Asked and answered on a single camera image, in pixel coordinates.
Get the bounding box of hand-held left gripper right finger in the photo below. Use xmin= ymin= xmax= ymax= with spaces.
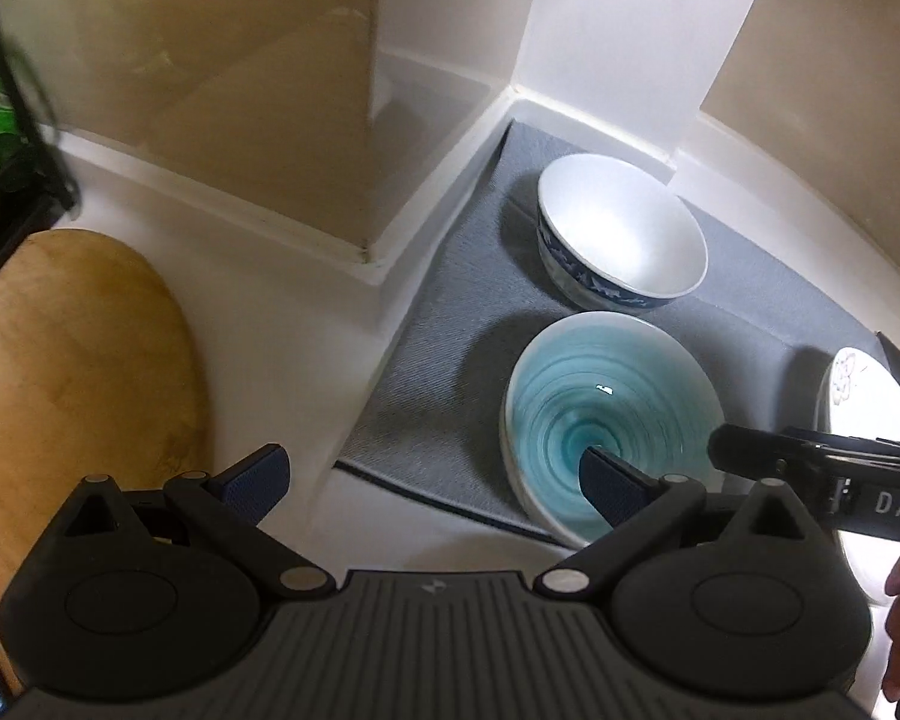
xmin=534 ymin=446 xmax=824 ymax=602

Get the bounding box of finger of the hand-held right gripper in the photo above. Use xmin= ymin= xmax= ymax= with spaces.
xmin=784 ymin=425 xmax=900 ymax=443
xmin=707 ymin=424 xmax=900 ymax=482

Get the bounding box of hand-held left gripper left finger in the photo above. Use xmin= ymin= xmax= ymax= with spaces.
xmin=41 ymin=444 xmax=336 ymax=602

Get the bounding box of small white floral square plate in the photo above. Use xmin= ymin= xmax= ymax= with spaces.
xmin=814 ymin=345 xmax=900 ymax=605

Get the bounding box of teal swirl bowl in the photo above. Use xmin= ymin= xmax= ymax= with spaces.
xmin=501 ymin=311 xmax=726 ymax=550

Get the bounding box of white bowl blue pattern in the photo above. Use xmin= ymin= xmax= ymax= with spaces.
xmin=536 ymin=154 xmax=710 ymax=313

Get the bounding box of wooden cutting board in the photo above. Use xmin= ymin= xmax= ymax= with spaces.
xmin=0 ymin=229 xmax=212 ymax=695

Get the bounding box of grey drying mat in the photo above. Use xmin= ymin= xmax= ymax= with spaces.
xmin=334 ymin=118 xmax=897 ymax=550

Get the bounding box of black wire rack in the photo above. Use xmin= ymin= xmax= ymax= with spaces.
xmin=0 ymin=0 xmax=80 ymax=310

